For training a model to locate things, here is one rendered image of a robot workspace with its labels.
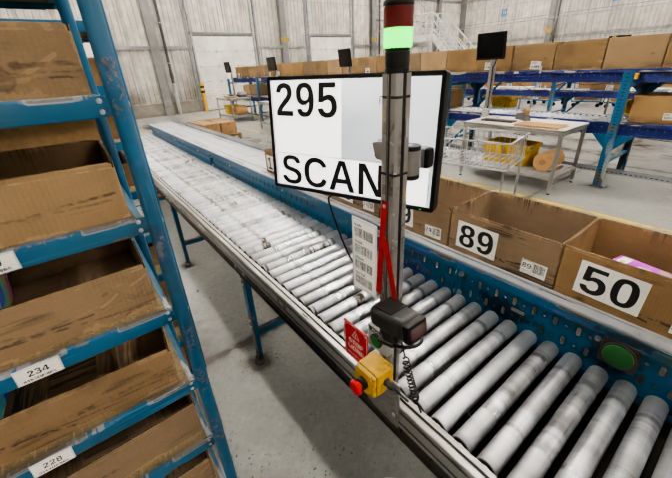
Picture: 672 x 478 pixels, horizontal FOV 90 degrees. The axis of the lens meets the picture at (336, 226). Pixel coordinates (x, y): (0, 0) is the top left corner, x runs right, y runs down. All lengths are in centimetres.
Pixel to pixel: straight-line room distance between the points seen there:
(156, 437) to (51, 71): 78
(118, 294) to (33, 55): 41
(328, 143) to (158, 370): 65
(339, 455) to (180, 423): 96
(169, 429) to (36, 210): 58
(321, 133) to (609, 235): 106
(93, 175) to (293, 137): 49
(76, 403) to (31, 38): 63
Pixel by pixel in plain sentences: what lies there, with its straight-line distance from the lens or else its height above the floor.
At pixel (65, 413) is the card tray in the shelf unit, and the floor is 99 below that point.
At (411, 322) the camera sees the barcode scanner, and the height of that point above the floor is 109.
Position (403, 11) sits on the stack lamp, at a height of 164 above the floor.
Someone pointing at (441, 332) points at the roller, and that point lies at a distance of 124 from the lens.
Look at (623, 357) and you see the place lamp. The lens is 124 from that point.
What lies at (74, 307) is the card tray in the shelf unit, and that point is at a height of 120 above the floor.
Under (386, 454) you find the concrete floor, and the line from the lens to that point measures 183.
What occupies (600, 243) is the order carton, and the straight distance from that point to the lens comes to 152.
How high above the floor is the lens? 157
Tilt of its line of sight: 25 degrees down
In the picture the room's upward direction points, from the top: 3 degrees counter-clockwise
